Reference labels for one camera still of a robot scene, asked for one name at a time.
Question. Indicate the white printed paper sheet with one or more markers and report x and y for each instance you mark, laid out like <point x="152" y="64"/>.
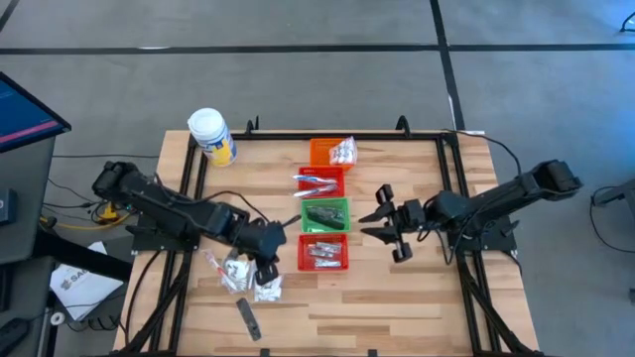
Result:
<point x="82" y="287"/>

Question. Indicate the grey metal strip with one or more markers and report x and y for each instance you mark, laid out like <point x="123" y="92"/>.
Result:
<point x="249" y="322"/>

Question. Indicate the black comb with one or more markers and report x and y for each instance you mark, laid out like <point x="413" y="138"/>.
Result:
<point x="325" y="213"/>
<point x="332" y="224"/>

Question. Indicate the grey cabinet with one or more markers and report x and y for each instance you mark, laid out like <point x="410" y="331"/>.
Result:
<point x="25" y="198"/>

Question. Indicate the blue toothbrush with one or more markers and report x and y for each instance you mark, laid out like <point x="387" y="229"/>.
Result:
<point x="315" y="178"/>

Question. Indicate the orange plastic slotted basket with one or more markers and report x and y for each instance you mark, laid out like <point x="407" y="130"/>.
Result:
<point x="320" y="154"/>

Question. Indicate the red plastic slotted basket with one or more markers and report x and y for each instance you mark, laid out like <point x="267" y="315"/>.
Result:
<point x="302" y="263"/>
<point x="321" y="169"/>

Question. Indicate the red toothbrush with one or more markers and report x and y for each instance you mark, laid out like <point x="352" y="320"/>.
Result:
<point x="218" y="270"/>

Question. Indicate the small blue clear-wrapped item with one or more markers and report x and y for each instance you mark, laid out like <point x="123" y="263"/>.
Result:
<point x="320" y="254"/>

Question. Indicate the yellow disinfecting wipes canister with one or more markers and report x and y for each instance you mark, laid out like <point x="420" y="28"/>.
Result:
<point x="211" y="134"/>

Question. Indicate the small crinkled silver packet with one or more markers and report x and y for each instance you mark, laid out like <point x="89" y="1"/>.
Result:
<point x="328" y="246"/>
<point x="327" y="263"/>

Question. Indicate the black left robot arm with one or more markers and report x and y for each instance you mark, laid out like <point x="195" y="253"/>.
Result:
<point x="164" y="208"/>

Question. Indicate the white toothbrush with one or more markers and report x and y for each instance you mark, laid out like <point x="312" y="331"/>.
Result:
<point x="317" y="191"/>

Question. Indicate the blue-screen monitor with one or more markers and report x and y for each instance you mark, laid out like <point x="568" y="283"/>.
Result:
<point x="25" y="114"/>

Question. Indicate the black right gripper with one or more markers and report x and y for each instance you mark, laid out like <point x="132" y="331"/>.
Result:
<point x="409" y="215"/>

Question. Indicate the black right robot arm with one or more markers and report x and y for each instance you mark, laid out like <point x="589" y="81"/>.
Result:
<point x="516" y="191"/>

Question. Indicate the white vanity pack bag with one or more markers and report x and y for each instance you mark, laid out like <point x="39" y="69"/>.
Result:
<point x="343" y="153"/>
<point x="268" y="292"/>
<point x="240" y="273"/>

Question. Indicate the green plastic slotted basket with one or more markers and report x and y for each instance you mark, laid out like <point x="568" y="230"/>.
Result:
<point x="303" y="218"/>

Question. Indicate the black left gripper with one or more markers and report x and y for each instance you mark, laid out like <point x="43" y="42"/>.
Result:
<point x="260" y="238"/>

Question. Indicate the grey stand foot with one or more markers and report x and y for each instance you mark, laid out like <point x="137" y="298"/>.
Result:
<point x="615" y="193"/>

